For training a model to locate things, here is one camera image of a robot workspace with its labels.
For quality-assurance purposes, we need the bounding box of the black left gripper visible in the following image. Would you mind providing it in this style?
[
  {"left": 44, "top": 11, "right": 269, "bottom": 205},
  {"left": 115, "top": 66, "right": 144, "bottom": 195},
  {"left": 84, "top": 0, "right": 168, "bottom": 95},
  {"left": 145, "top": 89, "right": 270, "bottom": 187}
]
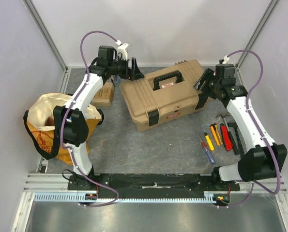
[{"left": 109, "top": 57, "right": 145, "bottom": 82}]

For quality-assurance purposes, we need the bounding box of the tan plastic toolbox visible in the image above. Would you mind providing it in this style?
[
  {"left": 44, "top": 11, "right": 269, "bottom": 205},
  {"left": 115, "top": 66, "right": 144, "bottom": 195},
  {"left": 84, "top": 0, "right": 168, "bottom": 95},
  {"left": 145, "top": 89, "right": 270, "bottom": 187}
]
[{"left": 120, "top": 59, "right": 209, "bottom": 132}]

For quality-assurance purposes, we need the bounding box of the steel claw hammer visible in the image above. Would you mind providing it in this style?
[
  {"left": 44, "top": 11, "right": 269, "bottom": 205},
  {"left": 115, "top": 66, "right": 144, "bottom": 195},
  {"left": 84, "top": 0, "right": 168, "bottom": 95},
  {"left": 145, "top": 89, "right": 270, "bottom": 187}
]
[{"left": 216, "top": 112, "right": 231, "bottom": 118}]

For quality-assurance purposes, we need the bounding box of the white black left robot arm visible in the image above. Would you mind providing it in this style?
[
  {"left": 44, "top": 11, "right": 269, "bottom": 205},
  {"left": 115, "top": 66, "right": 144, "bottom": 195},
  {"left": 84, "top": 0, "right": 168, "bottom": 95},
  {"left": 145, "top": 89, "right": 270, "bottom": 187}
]
[{"left": 53, "top": 43, "right": 144, "bottom": 190}]

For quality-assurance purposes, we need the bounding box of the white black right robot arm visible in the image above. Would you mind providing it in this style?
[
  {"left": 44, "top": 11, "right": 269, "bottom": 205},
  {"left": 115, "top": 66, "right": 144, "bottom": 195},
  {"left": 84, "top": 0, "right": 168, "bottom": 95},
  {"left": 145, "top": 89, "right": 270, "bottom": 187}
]
[{"left": 195, "top": 64, "right": 288, "bottom": 190}]

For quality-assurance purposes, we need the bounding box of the brown cardboard box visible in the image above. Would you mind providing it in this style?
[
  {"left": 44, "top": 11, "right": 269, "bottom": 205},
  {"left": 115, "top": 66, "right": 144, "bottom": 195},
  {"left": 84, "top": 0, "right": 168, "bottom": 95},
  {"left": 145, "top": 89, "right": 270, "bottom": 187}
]
[{"left": 91, "top": 82, "right": 114, "bottom": 107}]

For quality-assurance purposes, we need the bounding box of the yellow utility knife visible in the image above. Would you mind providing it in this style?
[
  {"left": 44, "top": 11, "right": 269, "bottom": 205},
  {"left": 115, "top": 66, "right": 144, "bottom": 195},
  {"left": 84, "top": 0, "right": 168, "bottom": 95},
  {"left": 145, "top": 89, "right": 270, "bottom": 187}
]
[{"left": 210, "top": 123, "right": 223, "bottom": 146}]

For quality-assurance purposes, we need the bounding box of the black rubber mallet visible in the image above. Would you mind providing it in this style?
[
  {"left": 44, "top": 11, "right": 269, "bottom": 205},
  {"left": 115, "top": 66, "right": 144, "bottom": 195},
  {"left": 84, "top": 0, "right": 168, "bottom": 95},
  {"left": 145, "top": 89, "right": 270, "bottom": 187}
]
[{"left": 227, "top": 122, "right": 244, "bottom": 158}]

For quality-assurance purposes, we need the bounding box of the red utility knife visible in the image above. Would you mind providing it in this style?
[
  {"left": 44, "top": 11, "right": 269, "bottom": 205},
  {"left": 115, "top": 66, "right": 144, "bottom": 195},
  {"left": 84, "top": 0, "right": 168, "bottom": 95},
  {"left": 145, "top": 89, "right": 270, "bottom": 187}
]
[{"left": 220, "top": 123, "right": 233, "bottom": 151}]

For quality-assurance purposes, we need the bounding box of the yellow canvas tote bag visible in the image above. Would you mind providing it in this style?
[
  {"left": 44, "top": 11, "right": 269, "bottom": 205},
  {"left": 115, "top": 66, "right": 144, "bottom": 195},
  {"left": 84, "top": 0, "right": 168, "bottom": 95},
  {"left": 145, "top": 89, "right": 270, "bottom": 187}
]
[{"left": 27, "top": 93, "right": 104, "bottom": 153}]

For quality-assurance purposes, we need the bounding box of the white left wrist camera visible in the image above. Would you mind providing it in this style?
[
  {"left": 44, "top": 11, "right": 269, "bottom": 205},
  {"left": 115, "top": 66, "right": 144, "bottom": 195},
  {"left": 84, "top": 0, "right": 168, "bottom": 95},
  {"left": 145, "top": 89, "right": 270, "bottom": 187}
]
[{"left": 115, "top": 40, "right": 132, "bottom": 60}]

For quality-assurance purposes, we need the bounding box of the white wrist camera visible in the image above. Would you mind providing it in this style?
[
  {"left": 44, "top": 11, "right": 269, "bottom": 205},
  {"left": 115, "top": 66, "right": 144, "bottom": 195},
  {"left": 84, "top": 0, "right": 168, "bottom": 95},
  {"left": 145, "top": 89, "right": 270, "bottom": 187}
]
[
  {"left": 115, "top": 40, "right": 132, "bottom": 60},
  {"left": 219, "top": 56, "right": 230, "bottom": 64}
]

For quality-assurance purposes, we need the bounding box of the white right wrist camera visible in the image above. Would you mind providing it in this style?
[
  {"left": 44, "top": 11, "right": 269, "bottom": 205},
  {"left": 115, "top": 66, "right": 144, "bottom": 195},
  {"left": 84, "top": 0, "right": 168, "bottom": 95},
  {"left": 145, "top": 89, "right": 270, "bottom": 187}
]
[{"left": 219, "top": 56, "right": 230, "bottom": 64}]

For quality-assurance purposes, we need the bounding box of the yellow handle screwdriver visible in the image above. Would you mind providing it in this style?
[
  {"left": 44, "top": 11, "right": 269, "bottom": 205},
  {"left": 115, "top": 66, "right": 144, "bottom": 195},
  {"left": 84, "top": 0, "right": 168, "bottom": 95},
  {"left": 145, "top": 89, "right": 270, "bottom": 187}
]
[{"left": 202, "top": 125, "right": 214, "bottom": 151}]

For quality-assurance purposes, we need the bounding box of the blue red handle screwdriver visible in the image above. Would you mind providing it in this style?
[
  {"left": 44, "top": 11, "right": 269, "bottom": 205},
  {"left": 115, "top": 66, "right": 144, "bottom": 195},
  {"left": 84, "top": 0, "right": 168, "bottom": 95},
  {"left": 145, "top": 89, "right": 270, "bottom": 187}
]
[{"left": 197, "top": 132, "right": 215, "bottom": 164}]

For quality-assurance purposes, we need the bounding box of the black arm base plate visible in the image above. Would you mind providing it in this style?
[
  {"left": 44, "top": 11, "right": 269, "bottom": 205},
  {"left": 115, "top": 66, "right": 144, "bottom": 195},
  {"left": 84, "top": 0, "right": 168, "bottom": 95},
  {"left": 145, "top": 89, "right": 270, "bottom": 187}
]
[{"left": 67, "top": 173, "right": 241, "bottom": 194}]

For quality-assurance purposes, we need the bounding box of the grey slotted cable duct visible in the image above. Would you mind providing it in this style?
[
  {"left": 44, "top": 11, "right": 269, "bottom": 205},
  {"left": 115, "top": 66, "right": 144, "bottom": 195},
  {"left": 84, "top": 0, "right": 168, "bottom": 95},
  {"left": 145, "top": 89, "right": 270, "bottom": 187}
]
[{"left": 34, "top": 192, "right": 214, "bottom": 203}]

